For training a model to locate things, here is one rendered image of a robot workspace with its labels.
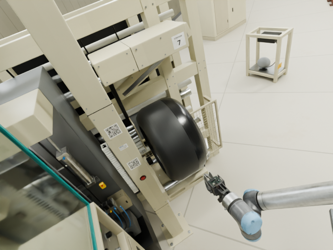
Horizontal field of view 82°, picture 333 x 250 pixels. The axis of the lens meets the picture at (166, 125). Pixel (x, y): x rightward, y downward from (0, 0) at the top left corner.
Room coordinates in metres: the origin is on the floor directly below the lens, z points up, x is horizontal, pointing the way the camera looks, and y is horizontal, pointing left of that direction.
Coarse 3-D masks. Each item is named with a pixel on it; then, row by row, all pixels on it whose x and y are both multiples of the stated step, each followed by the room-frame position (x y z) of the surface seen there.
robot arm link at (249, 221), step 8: (240, 200) 0.40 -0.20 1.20; (232, 208) 0.38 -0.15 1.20; (240, 208) 0.36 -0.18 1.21; (248, 208) 0.35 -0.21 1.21; (232, 216) 0.36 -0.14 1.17; (240, 216) 0.33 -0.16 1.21; (248, 216) 0.32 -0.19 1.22; (256, 216) 0.31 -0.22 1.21; (240, 224) 0.31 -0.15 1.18; (248, 224) 0.29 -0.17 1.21; (256, 224) 0.29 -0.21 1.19; (248, 232) 0.28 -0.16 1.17; (256, 232) 0.28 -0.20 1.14
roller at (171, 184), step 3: (204, 165) 0.86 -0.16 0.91; (201, 168) 0.85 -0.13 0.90; (192, 174) 0.83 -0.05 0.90; (186, 177) 0.82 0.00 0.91; (183, 180) 0.81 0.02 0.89; (168, 183) 0.81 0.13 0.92; (171, 183) 0.80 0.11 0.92; (174, 183) 0.80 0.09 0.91; (177, 183) 0.80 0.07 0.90; (165, 186) 0.80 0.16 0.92; (168, 186) 0.79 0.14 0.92; (171, 186) 0.79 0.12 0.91; (168, 189) 0.78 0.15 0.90
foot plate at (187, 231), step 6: (180, 216) 0.99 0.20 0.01; (180, 222) 0.93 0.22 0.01; (186, 222) 0.91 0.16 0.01; (162, 228) 0.94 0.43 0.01; (186, 228) 0.86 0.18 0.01; (168, 234) 0.86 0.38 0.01; (180, 234) 0.82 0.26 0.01; (186, 234) 0.80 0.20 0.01; (168, 240) 0.81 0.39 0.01; (174, 240) 0.79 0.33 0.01; (180, 240) 0.77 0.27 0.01; (174, 246) 0.74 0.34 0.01
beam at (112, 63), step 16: (144, 32) 1.36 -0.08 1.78; (160, 32) 1.23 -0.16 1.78; (176, 32) 1.23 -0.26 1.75; (112, 48) 1.27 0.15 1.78; (128, 48) 1.16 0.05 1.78; (144, 48) 1.17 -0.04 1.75; (160, 48) 1.20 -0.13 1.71; (96, 64) 1.10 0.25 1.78; (112, 64) 1.12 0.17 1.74; (128, 64) 1.14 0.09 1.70; (144, 64) 1.17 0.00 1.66; (112, 80) 1.11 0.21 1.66
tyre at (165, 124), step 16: (144, 112) 0.99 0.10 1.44; (160, 112) 0.93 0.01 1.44; (176, 112) 0.90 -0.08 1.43; (144, 128) 0.89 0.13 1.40; (160, 128) 0.83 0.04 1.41; (176, 128) 0.81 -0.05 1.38; (192, 128) 0.80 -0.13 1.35; (160, 144) 0.77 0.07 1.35; (176, 144) 0.75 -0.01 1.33; (192, 144) 0.75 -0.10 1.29; (160, 160) 0.99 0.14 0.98; (176, 160) 0.71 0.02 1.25; (192, 160) 0.71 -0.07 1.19; (176, 176) 0.70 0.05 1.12
